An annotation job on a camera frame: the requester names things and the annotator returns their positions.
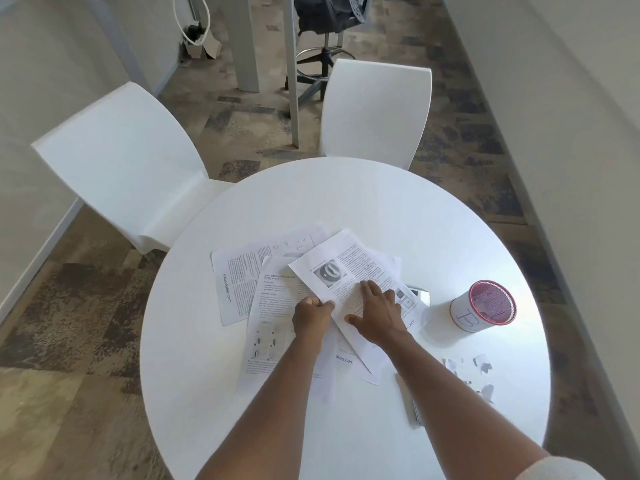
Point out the pile of white paper scraps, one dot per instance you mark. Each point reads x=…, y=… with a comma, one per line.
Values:
x=475, y=374

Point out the white paper cup pink rim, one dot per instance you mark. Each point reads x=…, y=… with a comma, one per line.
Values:
x=482, y=309

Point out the person's right forearm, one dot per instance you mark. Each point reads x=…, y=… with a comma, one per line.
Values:
x=460, y=409

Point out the small cardboard box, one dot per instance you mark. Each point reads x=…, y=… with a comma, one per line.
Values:
x=204, y=47

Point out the white desk leg post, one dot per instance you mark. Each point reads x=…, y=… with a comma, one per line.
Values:
x=291, y=69

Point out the white chair with curved back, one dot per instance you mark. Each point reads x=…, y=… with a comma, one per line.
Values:
x=375, y=114

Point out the printed sheet with grey footer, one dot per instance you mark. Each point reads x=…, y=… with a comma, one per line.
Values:
x=395, y=274

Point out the large white plastic chair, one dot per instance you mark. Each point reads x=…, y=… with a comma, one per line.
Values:
x=125, y=159

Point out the person's right hand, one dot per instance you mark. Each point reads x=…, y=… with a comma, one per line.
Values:
x=377, y=317

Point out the person's left forearm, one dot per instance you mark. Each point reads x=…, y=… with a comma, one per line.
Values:
x=260, y=409

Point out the printed sheet with text columns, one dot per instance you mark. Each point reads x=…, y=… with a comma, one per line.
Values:
x=235, y=284

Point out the printed sheet with round photo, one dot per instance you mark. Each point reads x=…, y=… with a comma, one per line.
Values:
x=325, y=274

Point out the black power adapter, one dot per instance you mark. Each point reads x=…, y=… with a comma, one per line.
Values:
x=194, y=32

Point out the printed sheet with small diagrams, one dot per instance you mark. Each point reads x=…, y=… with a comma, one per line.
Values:
x=270, y=339

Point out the person's right thumb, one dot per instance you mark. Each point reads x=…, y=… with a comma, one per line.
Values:
x=354, y=320

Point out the grey desk side panel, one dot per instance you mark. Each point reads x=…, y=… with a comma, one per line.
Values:
x=240, y=39

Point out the person's left thumb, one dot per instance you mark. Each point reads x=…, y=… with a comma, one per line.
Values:
x=327, y=306

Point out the person's left hand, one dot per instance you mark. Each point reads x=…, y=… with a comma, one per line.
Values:
x=310, y=319

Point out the white sleeve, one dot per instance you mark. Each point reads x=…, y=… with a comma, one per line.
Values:
x=560, y=469

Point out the black office stool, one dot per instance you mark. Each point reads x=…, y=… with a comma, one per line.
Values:
x=325, y=24

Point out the grey flat device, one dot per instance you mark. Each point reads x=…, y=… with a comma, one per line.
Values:
x=407, y=402

